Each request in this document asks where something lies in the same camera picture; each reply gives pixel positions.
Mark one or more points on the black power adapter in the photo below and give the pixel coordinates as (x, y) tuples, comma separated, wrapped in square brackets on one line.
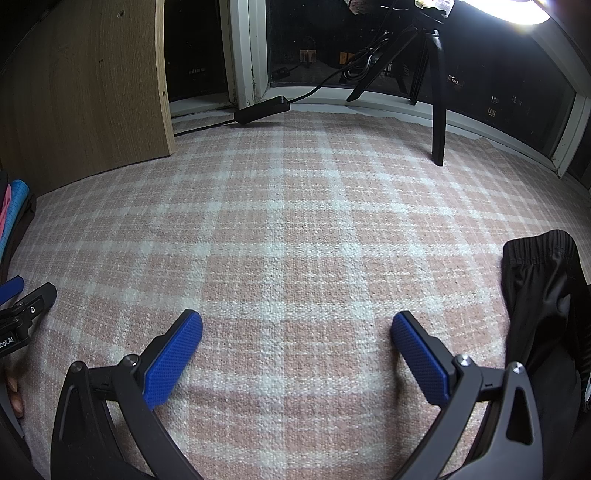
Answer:
[(261, 110)]

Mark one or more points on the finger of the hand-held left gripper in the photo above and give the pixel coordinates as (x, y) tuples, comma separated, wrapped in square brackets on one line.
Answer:
[(37, 299), (11, 286)]

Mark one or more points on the pink and blue garment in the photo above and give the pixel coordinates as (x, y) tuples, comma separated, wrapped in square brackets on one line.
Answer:
[(18, 198)]

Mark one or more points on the person's left hand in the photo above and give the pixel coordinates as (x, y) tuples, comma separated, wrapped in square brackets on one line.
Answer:
[(16, 397)]

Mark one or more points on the pink white plaid blanket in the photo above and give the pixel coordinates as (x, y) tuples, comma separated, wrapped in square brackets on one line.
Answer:
[(295, 230)]

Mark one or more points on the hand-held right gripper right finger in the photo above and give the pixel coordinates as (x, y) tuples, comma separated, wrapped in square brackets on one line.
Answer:
[(420, 360)]

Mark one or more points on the black tripod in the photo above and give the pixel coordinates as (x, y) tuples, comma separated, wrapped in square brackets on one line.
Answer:
[(437, 115)]

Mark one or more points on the black shorts with yellow stripes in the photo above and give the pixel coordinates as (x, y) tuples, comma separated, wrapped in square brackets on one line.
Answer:
[(545, 314)]

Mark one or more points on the wooden cabinet panel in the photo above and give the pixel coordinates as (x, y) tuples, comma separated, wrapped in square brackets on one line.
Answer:
[(92, 92)]

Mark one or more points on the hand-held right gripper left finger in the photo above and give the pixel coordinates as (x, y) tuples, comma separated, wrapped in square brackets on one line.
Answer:
[(173, 350)]

